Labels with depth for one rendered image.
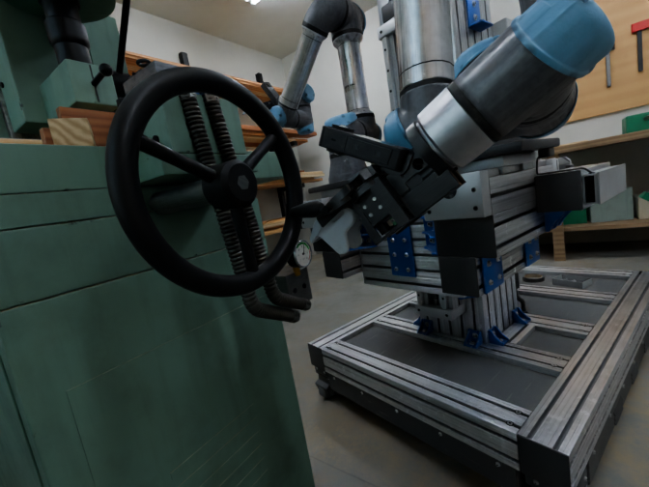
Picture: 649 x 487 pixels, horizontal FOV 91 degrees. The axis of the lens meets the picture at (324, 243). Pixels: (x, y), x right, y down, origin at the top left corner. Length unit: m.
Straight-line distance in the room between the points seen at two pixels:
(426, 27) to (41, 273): 0.58
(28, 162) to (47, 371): 0.26
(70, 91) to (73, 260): 0.31
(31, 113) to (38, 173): 0.31
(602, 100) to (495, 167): 2.82
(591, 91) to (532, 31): 3.24
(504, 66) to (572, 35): 0.05
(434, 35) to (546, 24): 0.19
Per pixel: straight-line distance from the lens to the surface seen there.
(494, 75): 0.35
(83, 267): 0.54
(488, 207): 0.71
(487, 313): 1.17
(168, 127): 0.52
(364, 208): 0.39
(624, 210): 3.18
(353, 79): 1.33
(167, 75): 0.43
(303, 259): 0.72
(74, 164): 0.56
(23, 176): 0.54
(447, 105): 0.35
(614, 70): 3.62
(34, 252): 0.53
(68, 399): 0.56
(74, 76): 0.73
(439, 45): 0.51
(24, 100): 0.84
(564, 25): 0.35
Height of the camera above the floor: 0.77
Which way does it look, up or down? 8 degrees down
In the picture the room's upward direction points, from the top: 10 degrees counter-clockwise
